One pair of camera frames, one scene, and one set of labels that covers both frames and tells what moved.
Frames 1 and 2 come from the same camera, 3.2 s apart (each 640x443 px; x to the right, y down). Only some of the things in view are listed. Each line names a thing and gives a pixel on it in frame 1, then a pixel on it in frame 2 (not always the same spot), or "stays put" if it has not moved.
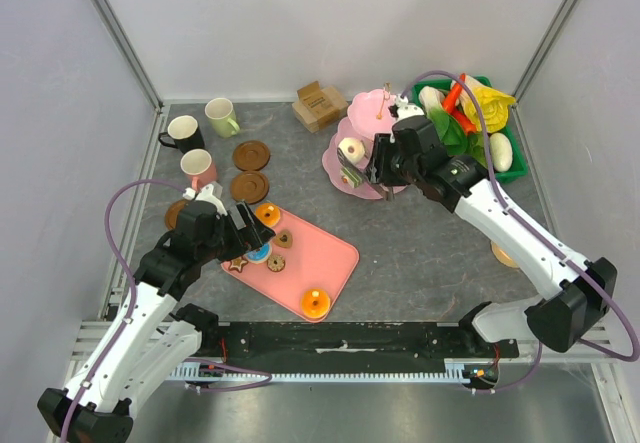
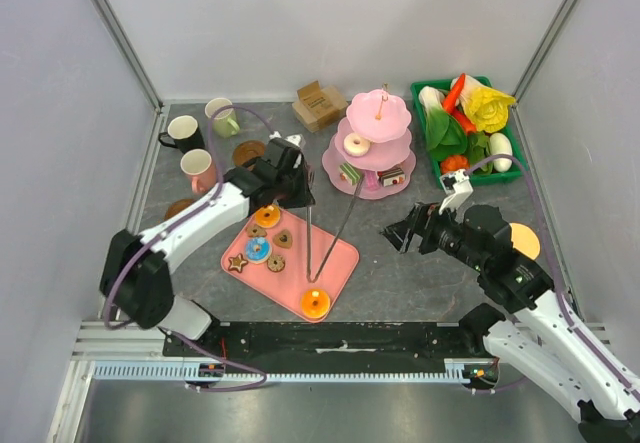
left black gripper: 254,234 → 305,197
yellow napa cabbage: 494,106 stays put
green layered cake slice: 350,176 stays put
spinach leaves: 475,147 stays put
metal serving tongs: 385,191 → 308,237
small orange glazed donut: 315,304 stays put
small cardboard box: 319,108 stays put
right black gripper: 379,169 → 422,220
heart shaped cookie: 284,238 stays put
